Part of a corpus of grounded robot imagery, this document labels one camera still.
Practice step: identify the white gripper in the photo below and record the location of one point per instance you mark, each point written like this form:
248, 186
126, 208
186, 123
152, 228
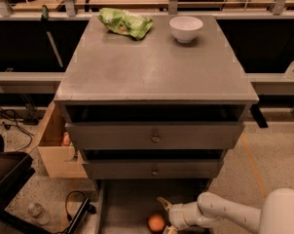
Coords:
176, 214

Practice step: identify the orange fruit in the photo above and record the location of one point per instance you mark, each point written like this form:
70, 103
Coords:
156, 223

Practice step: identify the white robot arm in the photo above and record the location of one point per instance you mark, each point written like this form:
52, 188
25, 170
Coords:
275, 217

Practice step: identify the grey bottom drawer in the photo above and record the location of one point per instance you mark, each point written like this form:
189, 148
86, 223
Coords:
125, 205

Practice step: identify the grey drawer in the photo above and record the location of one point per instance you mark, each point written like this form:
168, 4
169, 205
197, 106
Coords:
154, 136
152, 169
125, 205

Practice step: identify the grey middle drawer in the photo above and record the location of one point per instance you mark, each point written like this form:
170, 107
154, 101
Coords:
152, 169

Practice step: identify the grey drawer cabinet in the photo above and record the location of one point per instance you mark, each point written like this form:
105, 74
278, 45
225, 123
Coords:
114, 79

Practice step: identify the grey top drawer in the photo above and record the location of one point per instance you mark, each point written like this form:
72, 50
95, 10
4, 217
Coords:
154, 136

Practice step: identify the wooden open box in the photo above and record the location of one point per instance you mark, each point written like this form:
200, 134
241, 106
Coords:
59, 161

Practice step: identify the red can in box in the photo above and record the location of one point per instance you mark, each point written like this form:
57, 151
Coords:
65, 140

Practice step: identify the clear plastic bottle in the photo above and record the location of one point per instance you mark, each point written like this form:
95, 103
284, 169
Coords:
39, 213

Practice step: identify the black chair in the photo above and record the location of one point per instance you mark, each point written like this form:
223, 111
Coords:
15, 171

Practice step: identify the white ceramic bowl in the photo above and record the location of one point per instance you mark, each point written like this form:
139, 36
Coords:
185, 29

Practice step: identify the green chip bag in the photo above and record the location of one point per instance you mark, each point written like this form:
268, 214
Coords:
125, 23

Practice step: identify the green handled tool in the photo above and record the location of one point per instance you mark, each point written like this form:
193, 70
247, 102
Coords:
45, 21

